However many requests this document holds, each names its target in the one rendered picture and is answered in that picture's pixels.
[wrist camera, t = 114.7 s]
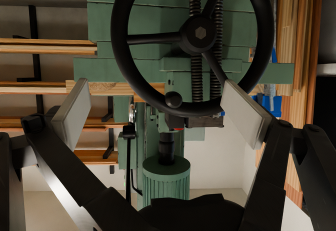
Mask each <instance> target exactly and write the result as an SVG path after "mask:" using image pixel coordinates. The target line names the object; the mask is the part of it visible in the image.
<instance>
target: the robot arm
mask: <svg viewBox="0 0 336 231"><path fill-rule="evenodd" d="M220 106H221V107H222V109H223V110H224V111H225V113H226V114H227V116H228V117H229V118H230V120H231V121H232V122H233V124H234V125H235V127H236V128H237V129H238V131H239V132H240V133H241V135H242V136H243V138H244V139H245V140H246V142H247V143H248V144H249V146H250V147H251V149H252V150H260V149H261V147H262V145H263V142H264V143H265V146H264V148H263V151H262V154H261V157H260V160H259V163H258V166H257V169H256V172H255V175H254V178H253V181H252V184H251V187H250V190H249V193H248V196H247V199H246V202H245V205H244V207H242V206H241V205H239V204H237V203H235V202H233V201H230V200H227V199H224V197H223V195H222V193H216V194H205V195H202V196H199V197H196V198H193V199H190V200H184V199H178V198H172V197H163V198H151V201H150V205H148V206H146V207H144V208H142V209H140V210H139V211H137V210H136V209H135V208H134V207H133V206H132V205H131V204H130V203H129V202H128V201H127V200H126V199H125V198H124V197H123V196H122V195H121V194H120V193H119V192H118V191H117V190H116V189H115V188H114V187H112V186H110V187H109V188H107V187H106V186H105V185H104V184H103V183H102V182H101V181H100V180H99V179H98V178H97V177H96V176H95V175H94V174H93V173H92V172H91V170H90V169H89V168H88V167H87V166H86V165H85V164H84V163H83V162H82V161H81V160H80V159H79V158H78V157H77V156H76V155H75V154H74V153H73V152H74V149H75V147H76V144H77V142H78V139H79V137H80V134H81V132H82V129H83V127H84V124H85V122H86V119H87V117H88V114H89V112H90V109H91V107H92V105H91V97H90V90H89V83H88V79H87V78H82V77H80V78H79V79H78V81H77V82H76V84H75V85H74V87H73V88H72V90H71V91H70V93H69V94H68V96H67V97H66V99H65V100H64V102H63V103H62V105H55V106H53V107H52V108H50V109H49V110H48V111H47V113H46V114H45V115H44V114H41V113H35V114H30V115H28V116H25V117H24V118H22V120H21V121H20V122H21V125H22V128H23V131H24V134H23V135H19V136H14V137H10V136H9V134H8V133H6V132H0V231H26V219H25V205H24V191H23V177H22V168H25V167H28V166H32V165H35V166H36V168H37V169H38V170H39V172H40V173H41V175H42V176H43V178H44V179H45V181H46V182H47V183H48V185H49V186H50V188H51V189H52V191H53V192H54V194H55V195H56V197H57V198H58V199H59V201H60V202H61V204H62V205H63V207H64V208H65V210H66V211H67V213H68V214H69V215H70V217H71V218H72V220H73V221H74V223H75V224H76V226H77V227H78V228H79V230H80V231H281V228H282V220H283V213H284V206H285V199H286V190H285V189H284V186H285V180H286V173H287V167H288V160H289V154H291V155H292V158H293V162H294V165H295V169H296V172H297V176H298V179H299V182H300V186H301V189H302V193H303V196H304V200H305V203H306V206H307V210H308V213H309V217H310V220H311V223H312V227H313V230H314V231H336V149H335V148H334V146H333V144H332V143H331V141H330V139H329V138H328V136H327V134H326V133H325V131H324V130H323V129H322V128H320V127H319V126H317V125H315V124H305V125H304V126H303V128H302V129H301V128H295V127H293V125H292V124H291V123H290V122H288V121H286V120H282V119H277V118H276V117H275V116H274V115H272V114H271V113H270V112H269V111H268V110H267V109H266V108H265V107H264V106H262V105H260V104H258V103H257V102H255V101H254V100H253V99H252V98H251V97H250V96H249V95H248V94H247V93H246V92H245V91H244V90H243V89H242V88H240V87H239V86H238V85H237V84H236V83H235V82H234V81H233V80H232V79H227V80H226V81H225V83H224V88H223V93H222V97H221V102H220Z"/></svg>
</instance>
